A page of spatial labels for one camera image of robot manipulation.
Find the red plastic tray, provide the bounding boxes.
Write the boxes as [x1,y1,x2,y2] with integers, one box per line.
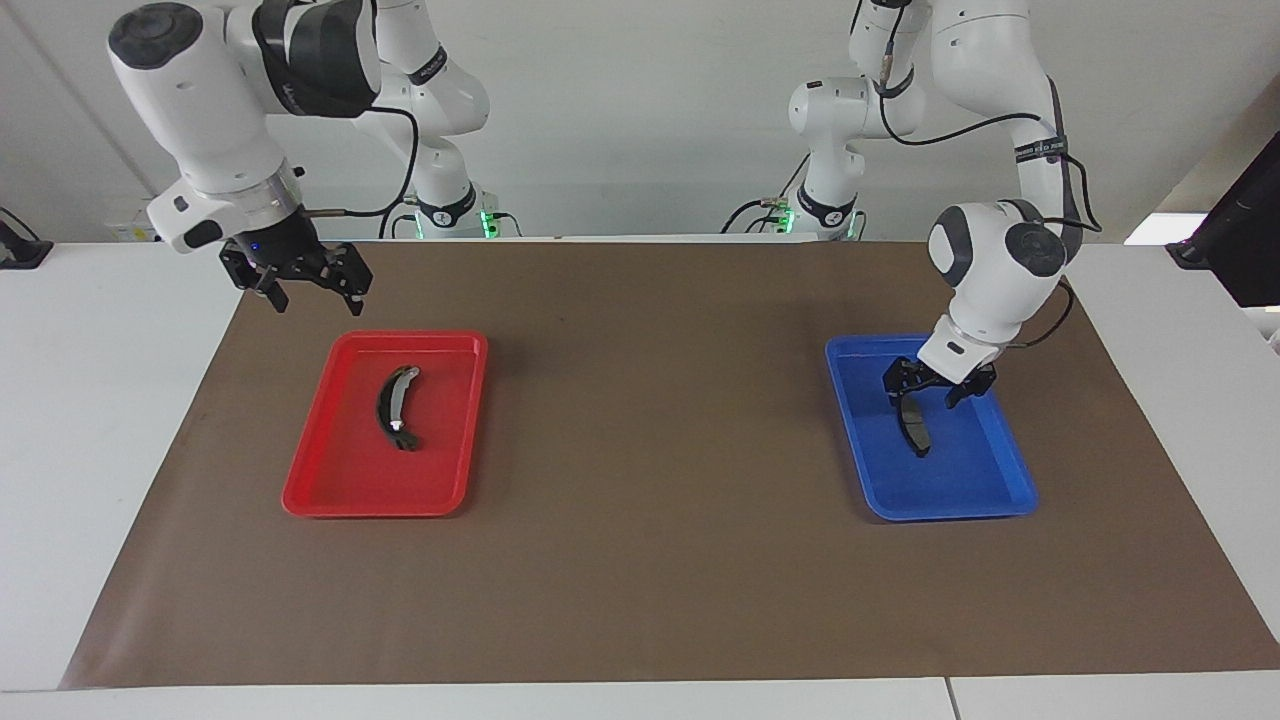
[281,330,490,519]

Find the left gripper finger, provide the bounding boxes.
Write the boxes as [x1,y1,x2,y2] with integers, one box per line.
[883,362,923,421]
[944,368,998,410]

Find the curved brake shoe silver lever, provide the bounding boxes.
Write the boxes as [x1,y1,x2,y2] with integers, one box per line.
[375,364,424,453]

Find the blue plastic tray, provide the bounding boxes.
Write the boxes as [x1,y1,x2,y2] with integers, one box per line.
[825,333,1039,523]

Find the black left base cable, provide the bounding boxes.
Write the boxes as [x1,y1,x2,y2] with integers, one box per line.
[720,155,806,237]

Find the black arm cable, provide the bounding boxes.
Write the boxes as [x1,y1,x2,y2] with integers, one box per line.
[300,105,421,219]
[875,50,1103,351]

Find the brown table mat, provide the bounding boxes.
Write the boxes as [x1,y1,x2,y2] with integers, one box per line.
[58,240,1280,691]

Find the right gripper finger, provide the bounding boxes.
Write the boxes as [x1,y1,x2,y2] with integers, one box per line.
[320,242,374,318]
[219,250,292,315]

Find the black right base cable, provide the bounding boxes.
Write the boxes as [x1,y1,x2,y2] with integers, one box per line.
[378,195,421,241]

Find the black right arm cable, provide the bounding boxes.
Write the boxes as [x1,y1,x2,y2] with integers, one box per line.
[300,105,421,219]

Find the black base cable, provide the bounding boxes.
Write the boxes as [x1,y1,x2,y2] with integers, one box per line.
[378,195,421,241]
[720,155,806,237]

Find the black monitor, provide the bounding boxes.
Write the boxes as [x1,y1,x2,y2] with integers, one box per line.
[1165,130,1280,308]

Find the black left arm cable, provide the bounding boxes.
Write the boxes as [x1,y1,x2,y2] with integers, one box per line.
[875,50,1103,351]

